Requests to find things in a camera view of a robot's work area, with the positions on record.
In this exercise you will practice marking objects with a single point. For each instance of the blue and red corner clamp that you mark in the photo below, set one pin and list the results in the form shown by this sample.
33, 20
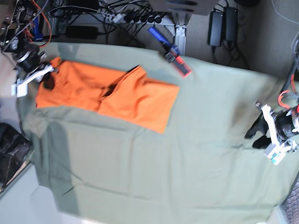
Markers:
38, 29

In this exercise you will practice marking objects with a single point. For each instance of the black plastic bag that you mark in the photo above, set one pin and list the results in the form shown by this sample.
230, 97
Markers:
14, 149

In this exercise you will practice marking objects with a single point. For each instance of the aluminium frame post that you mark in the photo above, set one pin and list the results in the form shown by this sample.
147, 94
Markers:
181, 21

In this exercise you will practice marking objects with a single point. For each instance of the black power brick left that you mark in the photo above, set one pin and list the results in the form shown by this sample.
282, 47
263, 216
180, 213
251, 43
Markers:
81, 32

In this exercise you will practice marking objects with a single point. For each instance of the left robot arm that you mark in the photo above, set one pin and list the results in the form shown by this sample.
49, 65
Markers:
288, 89

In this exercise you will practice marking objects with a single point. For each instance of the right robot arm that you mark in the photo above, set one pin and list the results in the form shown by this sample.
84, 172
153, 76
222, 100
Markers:
16, 18

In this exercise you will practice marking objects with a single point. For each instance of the green table cloth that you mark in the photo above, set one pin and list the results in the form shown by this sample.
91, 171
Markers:
201, 170

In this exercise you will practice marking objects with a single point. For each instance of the blue clamp on table edge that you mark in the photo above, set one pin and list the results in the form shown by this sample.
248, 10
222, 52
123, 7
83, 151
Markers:
172, 54

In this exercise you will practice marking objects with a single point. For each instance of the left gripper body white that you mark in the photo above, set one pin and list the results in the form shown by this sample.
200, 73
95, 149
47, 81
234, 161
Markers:
283, 127

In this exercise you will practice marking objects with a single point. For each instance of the black power adapter brick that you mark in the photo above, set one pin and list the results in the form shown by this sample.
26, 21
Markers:
215, 29

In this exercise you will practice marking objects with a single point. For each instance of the orange T-shirt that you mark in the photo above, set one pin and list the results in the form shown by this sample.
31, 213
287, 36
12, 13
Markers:
128, 95

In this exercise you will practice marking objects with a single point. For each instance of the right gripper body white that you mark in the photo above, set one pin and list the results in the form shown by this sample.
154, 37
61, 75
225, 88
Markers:
20, 87

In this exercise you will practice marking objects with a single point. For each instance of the black power strip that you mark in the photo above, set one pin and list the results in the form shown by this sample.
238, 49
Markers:
134, 18

